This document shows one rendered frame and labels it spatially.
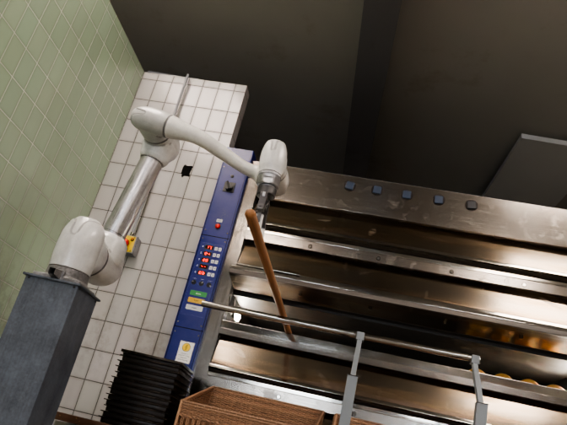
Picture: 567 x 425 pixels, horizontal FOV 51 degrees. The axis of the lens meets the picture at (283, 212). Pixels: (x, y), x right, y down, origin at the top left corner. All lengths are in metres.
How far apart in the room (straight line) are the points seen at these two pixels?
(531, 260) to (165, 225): 1.92
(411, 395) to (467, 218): 0.96
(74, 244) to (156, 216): 1.12
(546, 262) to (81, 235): 2.22
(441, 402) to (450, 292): 0.54
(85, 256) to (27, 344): 0.36
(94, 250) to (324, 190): 1.42
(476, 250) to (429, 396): 0.78
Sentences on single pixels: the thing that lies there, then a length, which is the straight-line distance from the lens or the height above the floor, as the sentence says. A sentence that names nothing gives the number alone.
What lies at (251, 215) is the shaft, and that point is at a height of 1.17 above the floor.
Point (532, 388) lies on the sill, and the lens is 3.07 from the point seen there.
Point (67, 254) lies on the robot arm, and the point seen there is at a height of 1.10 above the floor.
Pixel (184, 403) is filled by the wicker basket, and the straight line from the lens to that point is 2.52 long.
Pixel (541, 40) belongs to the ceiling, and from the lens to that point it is 4.01.
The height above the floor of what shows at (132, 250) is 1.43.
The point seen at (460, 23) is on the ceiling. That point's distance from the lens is 3.90.
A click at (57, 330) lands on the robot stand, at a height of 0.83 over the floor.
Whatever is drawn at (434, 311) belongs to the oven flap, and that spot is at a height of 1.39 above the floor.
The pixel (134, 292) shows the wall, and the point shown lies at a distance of 3.23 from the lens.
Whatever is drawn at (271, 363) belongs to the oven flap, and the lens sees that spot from 2.98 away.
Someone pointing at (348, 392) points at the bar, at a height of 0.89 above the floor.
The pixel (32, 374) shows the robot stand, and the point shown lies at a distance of 2.19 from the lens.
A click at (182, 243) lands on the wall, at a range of 3.24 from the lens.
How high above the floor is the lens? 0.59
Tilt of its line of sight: 22 degrees up
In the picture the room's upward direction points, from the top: 14 degrees clockwise
